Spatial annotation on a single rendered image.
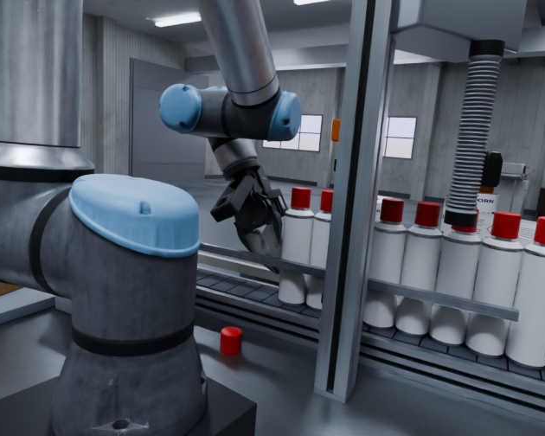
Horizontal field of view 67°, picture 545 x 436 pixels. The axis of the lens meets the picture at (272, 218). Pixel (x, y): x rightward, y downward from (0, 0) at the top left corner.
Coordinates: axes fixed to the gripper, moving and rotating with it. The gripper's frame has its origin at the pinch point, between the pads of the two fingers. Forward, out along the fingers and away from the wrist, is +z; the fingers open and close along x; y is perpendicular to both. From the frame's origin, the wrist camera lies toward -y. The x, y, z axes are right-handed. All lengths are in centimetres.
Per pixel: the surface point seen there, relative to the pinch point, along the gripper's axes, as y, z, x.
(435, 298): -3.7, 11.8, -25.1
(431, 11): -16.7, -19.9, -39.1
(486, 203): 56, 7, -33
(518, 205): 840, 95, -50
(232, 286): -0.6, 0.4, 10.1
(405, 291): -3.7, 9.8, -21.4
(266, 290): 2.1, 3.5, 4.8
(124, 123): 640, -408, 618
